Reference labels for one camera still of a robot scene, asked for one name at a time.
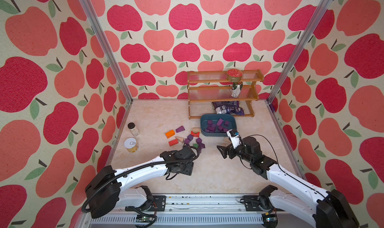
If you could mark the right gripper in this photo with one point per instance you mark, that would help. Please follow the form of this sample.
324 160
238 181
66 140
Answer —
224 151

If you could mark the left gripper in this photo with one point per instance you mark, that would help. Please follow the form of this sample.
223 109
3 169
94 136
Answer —
189 170

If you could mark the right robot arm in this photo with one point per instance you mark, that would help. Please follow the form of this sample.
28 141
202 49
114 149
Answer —
314 205

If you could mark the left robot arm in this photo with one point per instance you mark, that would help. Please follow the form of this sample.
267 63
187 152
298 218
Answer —
121 188

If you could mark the red rectangular block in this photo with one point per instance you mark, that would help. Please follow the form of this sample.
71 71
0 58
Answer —
173 142

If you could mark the natural wood triangle block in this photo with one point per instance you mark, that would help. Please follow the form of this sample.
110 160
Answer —
180 139

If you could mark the orange wooden block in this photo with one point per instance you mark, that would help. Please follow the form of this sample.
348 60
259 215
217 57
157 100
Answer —
170 134

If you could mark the red arch block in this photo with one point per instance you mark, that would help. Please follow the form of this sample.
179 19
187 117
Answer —
195 134

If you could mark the purple wedge block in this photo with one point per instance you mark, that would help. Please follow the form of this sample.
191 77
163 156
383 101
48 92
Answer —
180 129

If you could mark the natural wood cube block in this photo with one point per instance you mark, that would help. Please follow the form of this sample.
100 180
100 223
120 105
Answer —
196 130

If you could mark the purple snack bag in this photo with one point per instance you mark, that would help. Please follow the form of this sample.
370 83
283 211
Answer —
228 107

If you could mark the yellow can white lid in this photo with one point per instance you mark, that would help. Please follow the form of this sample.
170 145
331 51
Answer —
131 145

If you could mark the glass jar black lid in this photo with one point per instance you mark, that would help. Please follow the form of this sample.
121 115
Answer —
133 129

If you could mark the wooden three-tier shelf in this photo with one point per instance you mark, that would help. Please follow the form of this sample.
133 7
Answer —
207 87

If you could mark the small green white bottle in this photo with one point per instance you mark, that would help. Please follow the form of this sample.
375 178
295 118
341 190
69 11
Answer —
236 89

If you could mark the red lidded tin can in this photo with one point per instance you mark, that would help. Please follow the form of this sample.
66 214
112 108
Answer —
234 75

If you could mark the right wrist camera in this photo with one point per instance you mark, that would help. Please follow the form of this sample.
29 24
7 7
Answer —
235 138

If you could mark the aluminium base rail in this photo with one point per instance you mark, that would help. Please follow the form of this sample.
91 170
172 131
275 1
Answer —
205 211

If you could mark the right aluminium frame post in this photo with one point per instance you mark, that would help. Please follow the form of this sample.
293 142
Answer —
303 40

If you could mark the aluminium frame post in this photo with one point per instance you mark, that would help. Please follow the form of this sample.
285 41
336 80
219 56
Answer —
106 48
303 40

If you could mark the left aluminium frame post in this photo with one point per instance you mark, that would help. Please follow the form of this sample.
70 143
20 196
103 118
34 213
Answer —
106 48

